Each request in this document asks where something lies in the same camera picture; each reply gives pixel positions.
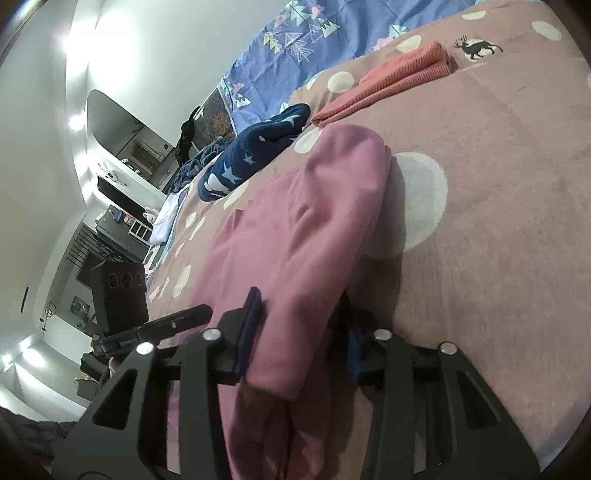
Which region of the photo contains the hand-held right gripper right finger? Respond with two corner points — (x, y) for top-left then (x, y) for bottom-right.
(339, 295), (541, 480)

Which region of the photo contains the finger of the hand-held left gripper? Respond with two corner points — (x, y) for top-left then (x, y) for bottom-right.
(136, 304), (214, 343)

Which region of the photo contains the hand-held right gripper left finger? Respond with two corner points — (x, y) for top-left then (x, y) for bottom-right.
(51, 287), (269, 480)

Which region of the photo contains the pink garment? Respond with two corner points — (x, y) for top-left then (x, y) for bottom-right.
(167, 124), (393, 480)

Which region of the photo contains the dark cabinet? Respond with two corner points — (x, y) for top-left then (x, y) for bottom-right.
(95, 205), (154, 247)

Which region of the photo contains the lavender cloth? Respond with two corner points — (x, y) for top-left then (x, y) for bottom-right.
(148, 189), (188, 244)

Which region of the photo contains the white desk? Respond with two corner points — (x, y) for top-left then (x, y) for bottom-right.
(95, 159), (168, 206)

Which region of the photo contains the blue knitted cloth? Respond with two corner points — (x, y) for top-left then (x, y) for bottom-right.
(167, 136), (237, 195)

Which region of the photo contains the dark cloth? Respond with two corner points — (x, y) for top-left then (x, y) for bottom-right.
(0, 405), (81, 480)

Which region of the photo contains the navy star print garment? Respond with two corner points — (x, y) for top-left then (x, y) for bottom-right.
(198, 102), (312, 202)

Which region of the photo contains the polka dot bed sheet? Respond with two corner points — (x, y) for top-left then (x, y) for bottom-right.
(141, 0), (591, 480)

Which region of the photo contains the dark brown printed pillow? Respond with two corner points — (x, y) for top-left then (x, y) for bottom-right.
(194, 88), (237, 151)

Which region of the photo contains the coral ribbed garment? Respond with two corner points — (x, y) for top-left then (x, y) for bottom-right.
(311, 41), (453, 127)

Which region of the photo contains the blue patterned pillow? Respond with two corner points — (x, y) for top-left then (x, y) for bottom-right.
(217, 0), (481, 137)

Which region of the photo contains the arched wall mirror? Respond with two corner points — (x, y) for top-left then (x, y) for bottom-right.
(87, 89), (177, 163)

